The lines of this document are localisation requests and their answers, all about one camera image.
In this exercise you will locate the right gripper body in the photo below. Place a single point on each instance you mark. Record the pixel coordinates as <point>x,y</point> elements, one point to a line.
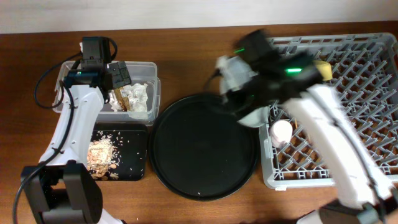
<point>249,98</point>

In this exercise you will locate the pink cup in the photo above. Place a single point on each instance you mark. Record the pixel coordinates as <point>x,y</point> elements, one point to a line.
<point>280,133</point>

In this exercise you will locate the gold snack wrapper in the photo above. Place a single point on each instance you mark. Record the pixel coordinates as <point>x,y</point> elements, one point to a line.
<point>122,96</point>

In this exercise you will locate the white napkin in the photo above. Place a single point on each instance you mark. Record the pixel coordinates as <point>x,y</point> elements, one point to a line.
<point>138,98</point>

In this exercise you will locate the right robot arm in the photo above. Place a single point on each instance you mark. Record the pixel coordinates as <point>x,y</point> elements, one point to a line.
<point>365,194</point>

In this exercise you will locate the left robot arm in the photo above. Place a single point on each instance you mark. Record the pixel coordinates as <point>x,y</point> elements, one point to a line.
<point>60,189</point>

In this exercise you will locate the food scraps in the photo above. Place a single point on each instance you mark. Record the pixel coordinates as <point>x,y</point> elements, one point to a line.
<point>104,156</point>

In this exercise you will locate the grey plate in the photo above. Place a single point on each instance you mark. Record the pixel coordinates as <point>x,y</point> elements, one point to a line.
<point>256,118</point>

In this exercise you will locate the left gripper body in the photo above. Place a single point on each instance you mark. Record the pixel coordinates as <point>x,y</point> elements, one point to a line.
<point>121,75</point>

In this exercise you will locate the grey dishwasher rack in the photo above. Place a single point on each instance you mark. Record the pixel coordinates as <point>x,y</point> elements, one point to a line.
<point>365,75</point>

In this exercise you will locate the yellow bowl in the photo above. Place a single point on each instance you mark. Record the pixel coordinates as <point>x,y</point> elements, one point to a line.
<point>324,68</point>

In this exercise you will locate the round black serving tray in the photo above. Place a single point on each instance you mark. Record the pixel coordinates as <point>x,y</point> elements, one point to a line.
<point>201,153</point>

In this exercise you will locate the black rectangular tray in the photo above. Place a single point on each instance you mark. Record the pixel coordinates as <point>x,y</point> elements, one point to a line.
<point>133,148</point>

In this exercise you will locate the clear plastic bin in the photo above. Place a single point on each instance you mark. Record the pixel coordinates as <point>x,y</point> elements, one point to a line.
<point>143,71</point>

